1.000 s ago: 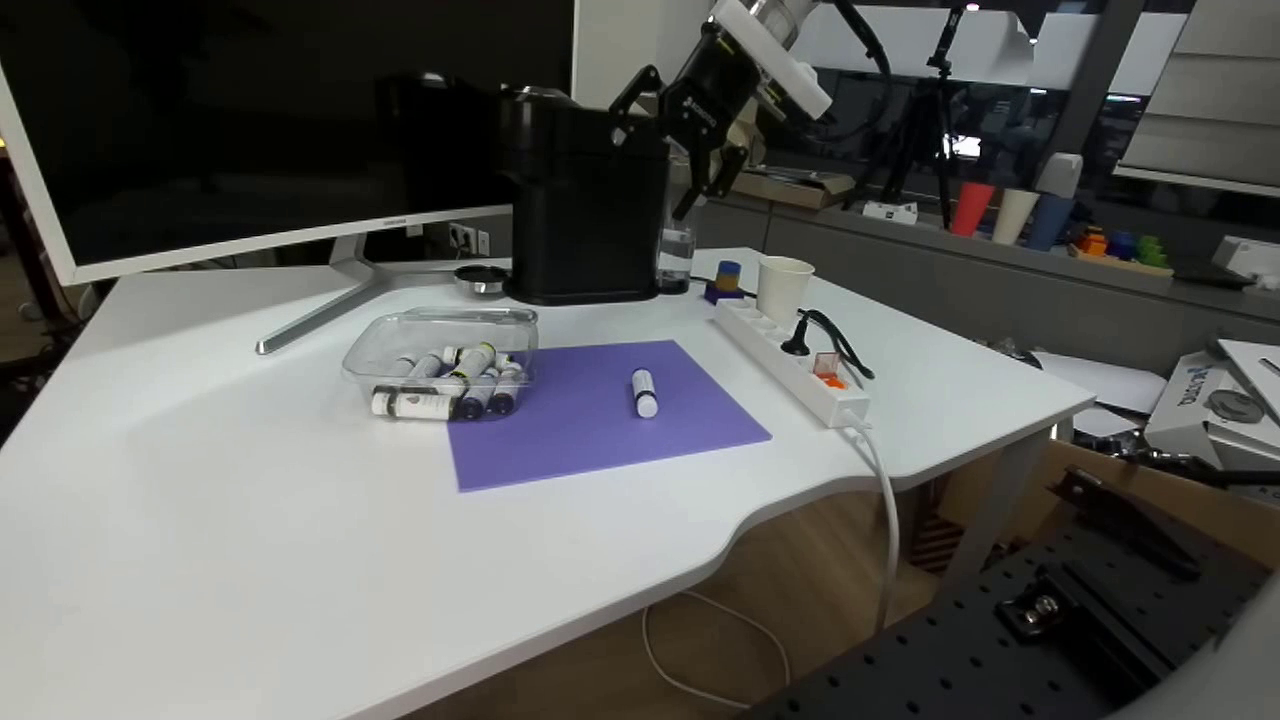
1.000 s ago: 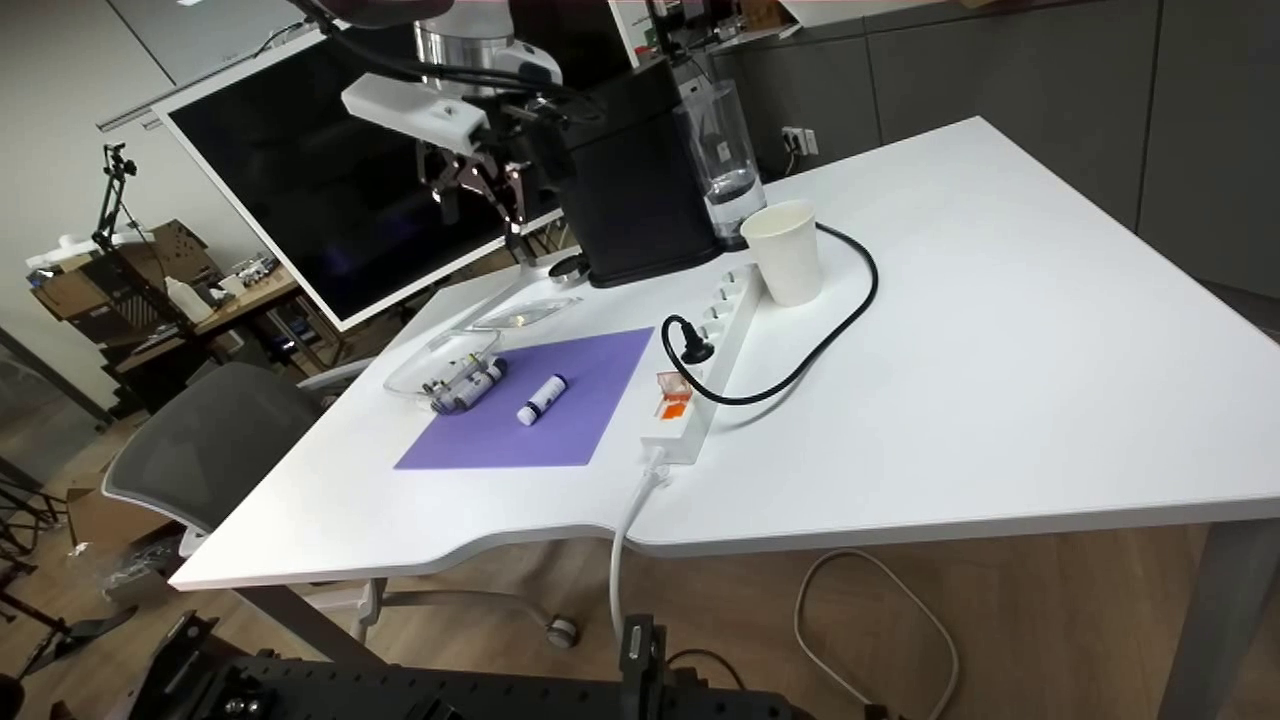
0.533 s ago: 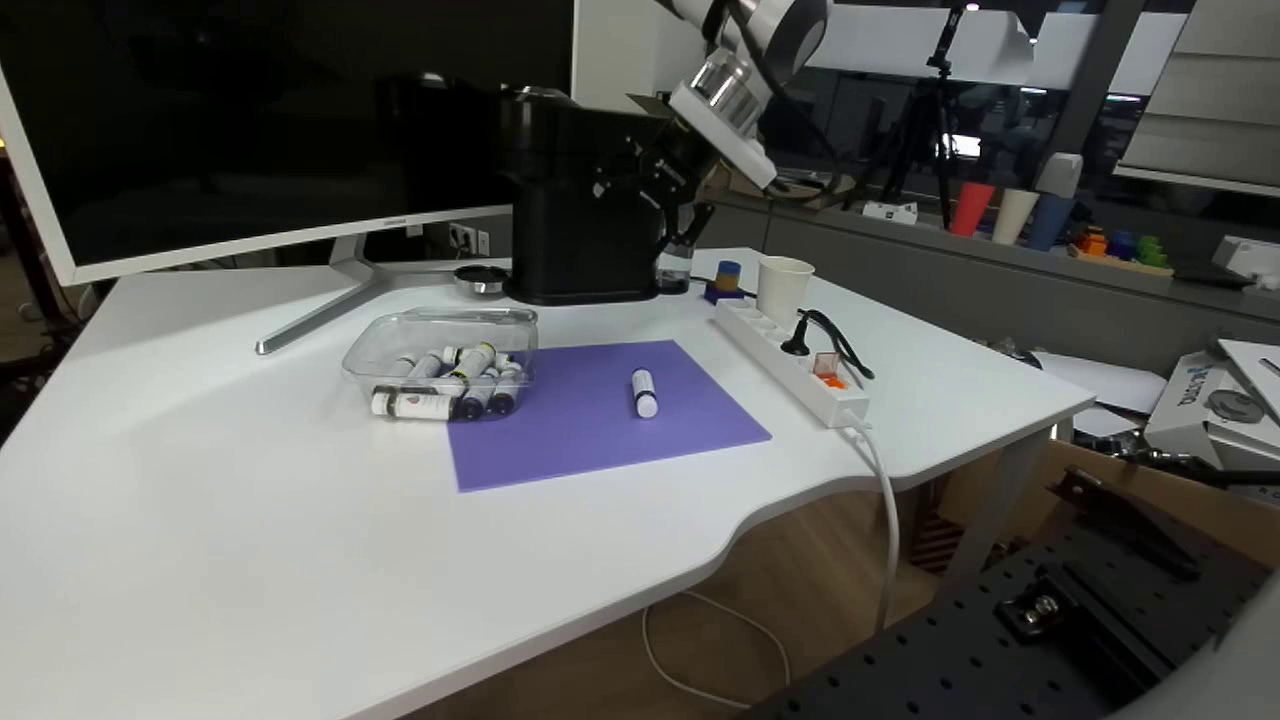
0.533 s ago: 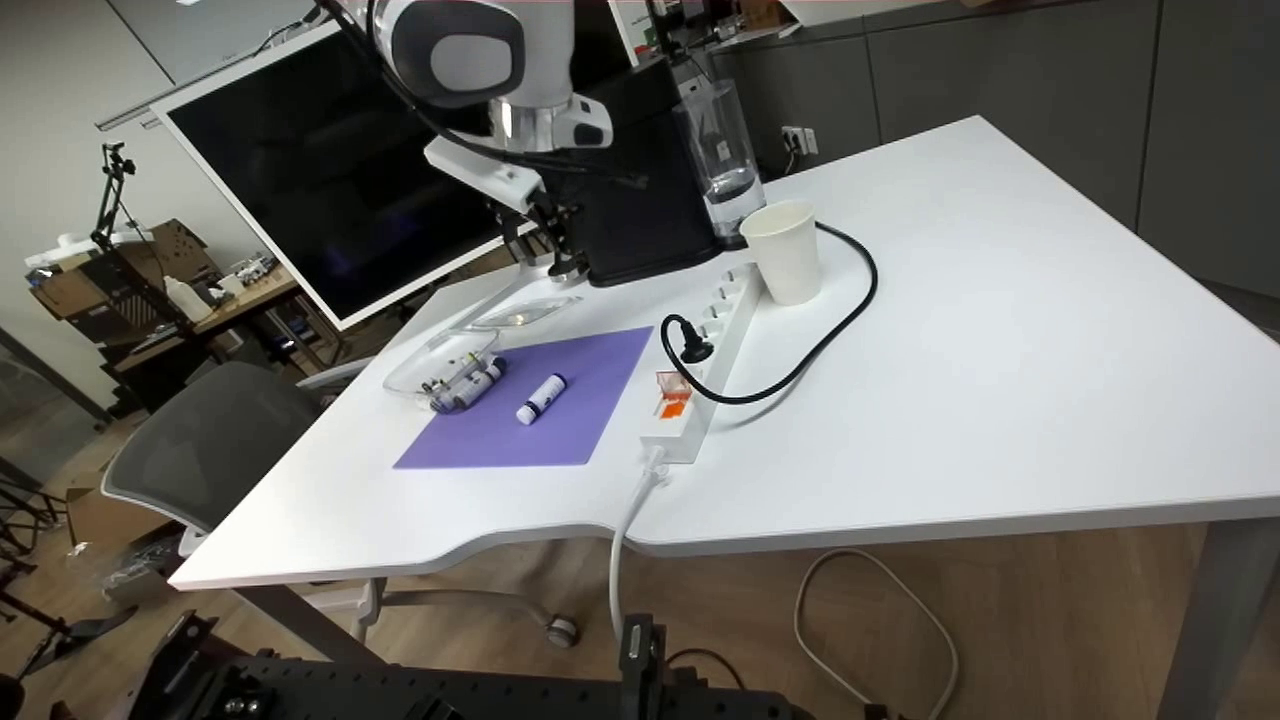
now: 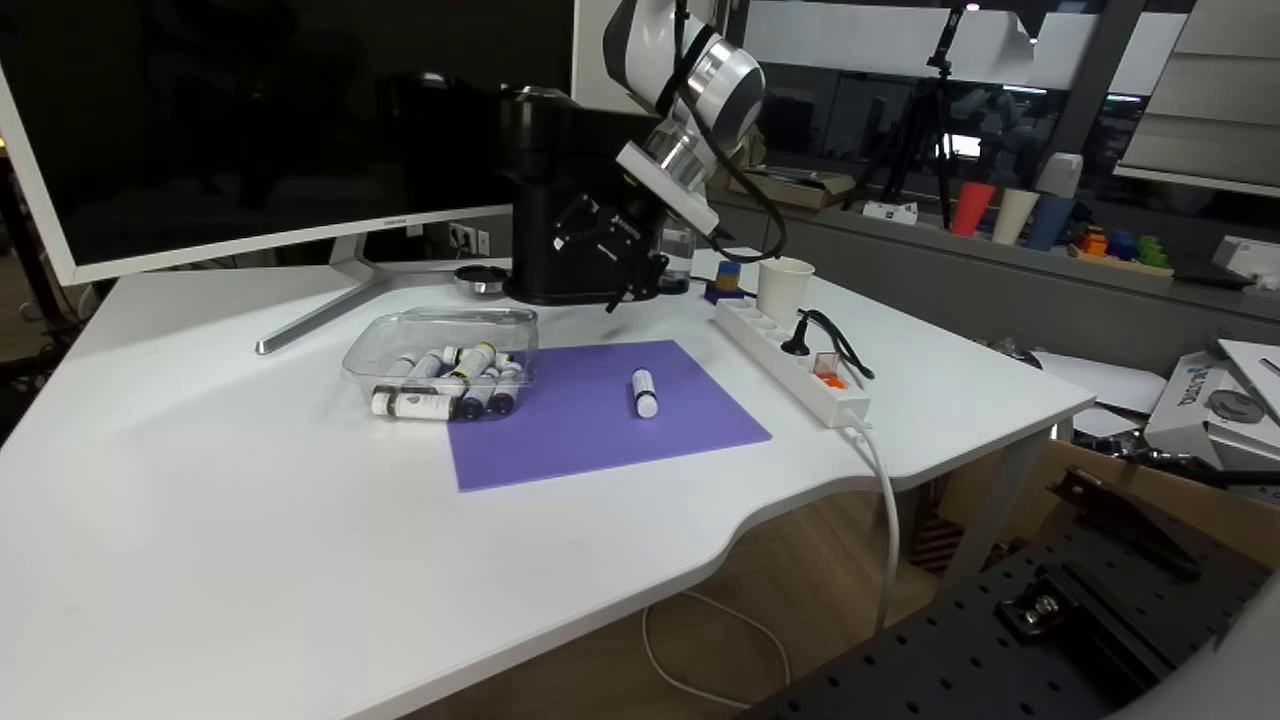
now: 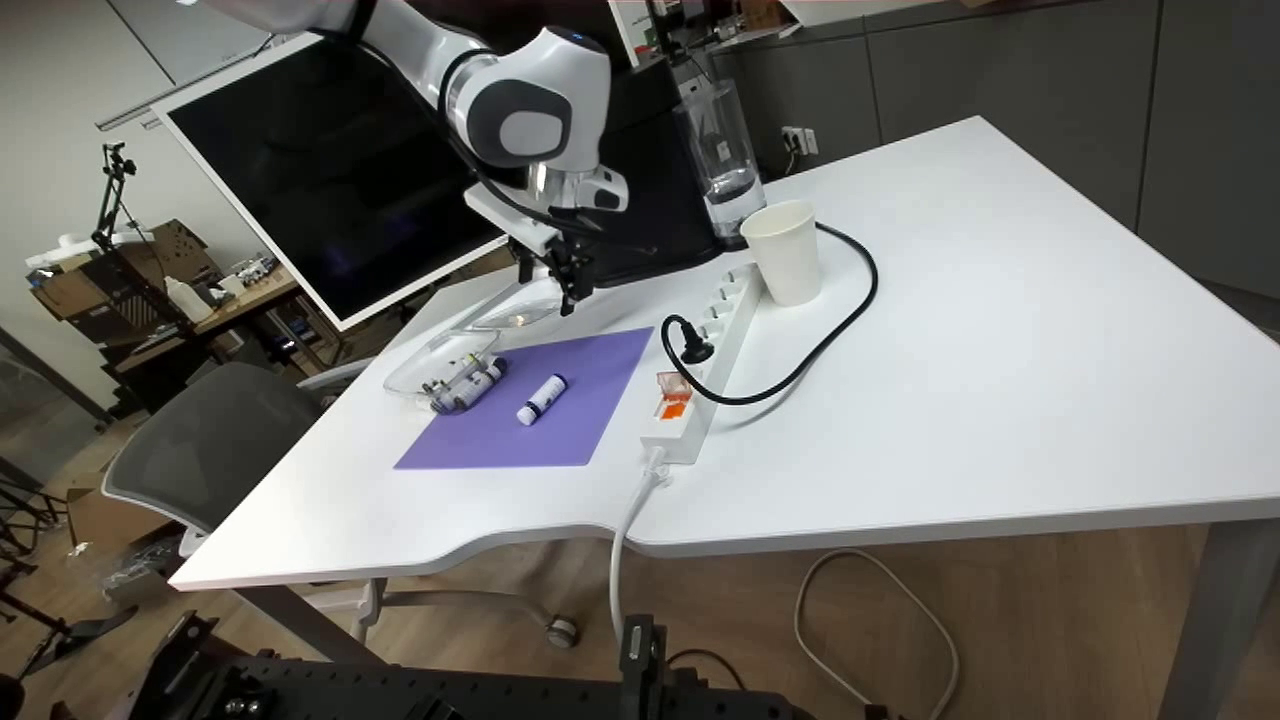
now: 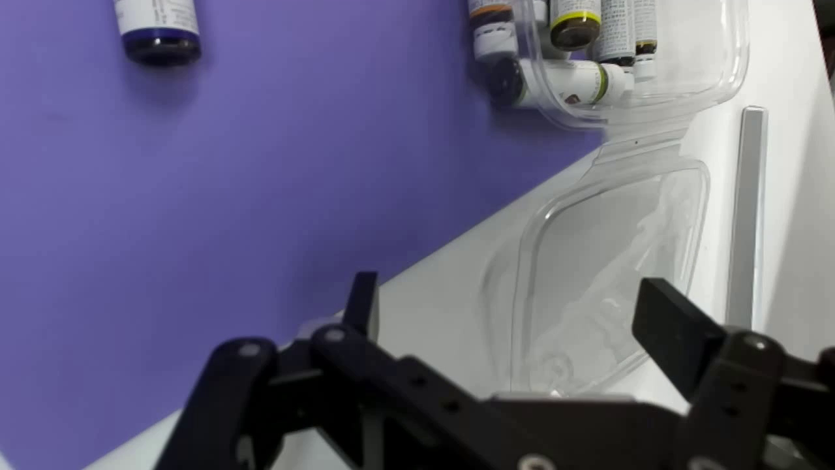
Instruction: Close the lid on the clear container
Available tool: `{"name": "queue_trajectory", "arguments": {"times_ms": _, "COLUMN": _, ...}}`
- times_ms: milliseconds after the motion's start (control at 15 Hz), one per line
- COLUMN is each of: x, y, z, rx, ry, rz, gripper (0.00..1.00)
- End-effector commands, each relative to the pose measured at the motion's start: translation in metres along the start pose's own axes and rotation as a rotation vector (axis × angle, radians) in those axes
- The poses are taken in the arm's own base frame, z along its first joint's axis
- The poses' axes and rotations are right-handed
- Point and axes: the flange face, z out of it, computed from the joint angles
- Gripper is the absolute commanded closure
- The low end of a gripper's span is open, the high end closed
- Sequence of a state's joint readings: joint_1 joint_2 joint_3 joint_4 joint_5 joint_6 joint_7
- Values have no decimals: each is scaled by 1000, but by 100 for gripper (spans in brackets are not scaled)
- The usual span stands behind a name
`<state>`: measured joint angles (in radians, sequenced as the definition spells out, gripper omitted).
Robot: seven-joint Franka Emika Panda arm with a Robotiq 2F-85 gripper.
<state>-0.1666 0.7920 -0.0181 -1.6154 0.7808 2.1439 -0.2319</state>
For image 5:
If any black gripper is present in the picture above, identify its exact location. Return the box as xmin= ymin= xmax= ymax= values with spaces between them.
xmin=575 ymin=165 xmax=677 ymax=315

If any clear plastic clamshell container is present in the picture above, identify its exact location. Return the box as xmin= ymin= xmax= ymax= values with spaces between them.
xmin=339 ymin=303 xmax=546 ymax=426

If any white tube black band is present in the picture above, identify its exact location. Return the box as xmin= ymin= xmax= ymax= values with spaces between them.
xmin=625 ymin=364 xmax=666 ymax=426

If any purple paper sheet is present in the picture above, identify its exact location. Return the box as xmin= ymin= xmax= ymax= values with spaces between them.
xmin=446 ymin=335 xmax=778 ymax=495

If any black round dish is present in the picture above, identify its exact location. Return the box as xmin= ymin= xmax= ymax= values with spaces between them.
xmin=452 ymin=259 xmax=518 ymax=300

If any black box appliance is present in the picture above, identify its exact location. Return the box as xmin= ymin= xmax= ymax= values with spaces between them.
xmin=499 ymin=84 xmax=669 ymax=307

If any white power strip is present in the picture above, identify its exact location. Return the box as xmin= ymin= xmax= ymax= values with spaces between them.
xmin=705 ymin=300 xmax=872 ymax=434

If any plain white tube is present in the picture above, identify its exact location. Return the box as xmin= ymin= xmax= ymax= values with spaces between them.
xmin=395 ymin=348 xmax=452 ymax=394

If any white tube black cap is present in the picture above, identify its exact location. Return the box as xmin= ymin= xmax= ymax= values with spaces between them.
xmin=368 ymin=385 xmax=458 ymax=429

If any grey side counter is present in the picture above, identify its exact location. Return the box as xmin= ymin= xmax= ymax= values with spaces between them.
xmin=717 ymin=198 xmax=1280 ymax=379

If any red cup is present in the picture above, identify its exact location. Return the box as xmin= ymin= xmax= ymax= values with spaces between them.
xmin=944 ymin=180 xmax=1001 ymax=244

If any black tripod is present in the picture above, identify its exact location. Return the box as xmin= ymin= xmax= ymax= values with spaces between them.
xmin=917 ymin=0 xmax=984 ymax=231

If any cream cup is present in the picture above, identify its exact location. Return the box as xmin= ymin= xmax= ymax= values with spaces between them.
xmin=987 ymin=185 xmax=1044 ymax=249

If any blue cup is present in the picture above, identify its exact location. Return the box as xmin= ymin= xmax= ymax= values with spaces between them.
xmin=1023 ymin=193 xmax=1080 ymax=257

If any white curved monitor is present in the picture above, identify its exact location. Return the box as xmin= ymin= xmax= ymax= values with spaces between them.
xmin=0 ymin=0 xmax=581 ymax=291

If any white paper sheet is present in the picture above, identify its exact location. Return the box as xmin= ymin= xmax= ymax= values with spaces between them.
xmin=1029 ymin=344 xmax=1174 ymax=419

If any black perforated board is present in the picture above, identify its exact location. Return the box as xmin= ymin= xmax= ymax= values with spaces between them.
xmin=751 ymin=518 xmax=1275 ymax=720

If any stack of printed papers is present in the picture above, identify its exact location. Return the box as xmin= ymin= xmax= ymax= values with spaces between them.
xmin=1142 ymin=335 xmax=1280 ymax=473

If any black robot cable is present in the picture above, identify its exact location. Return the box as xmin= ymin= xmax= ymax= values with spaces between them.
xmin=669 ymin=0 xmax=792 ymax=265

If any black plug with cable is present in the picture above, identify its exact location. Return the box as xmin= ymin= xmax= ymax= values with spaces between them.
xmin=782 ymin=303 xmax=876 ymax=385

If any white power strip cable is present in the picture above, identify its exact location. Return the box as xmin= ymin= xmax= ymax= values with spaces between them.
xmin=636 ymin=414 xmax=913 ymax=712

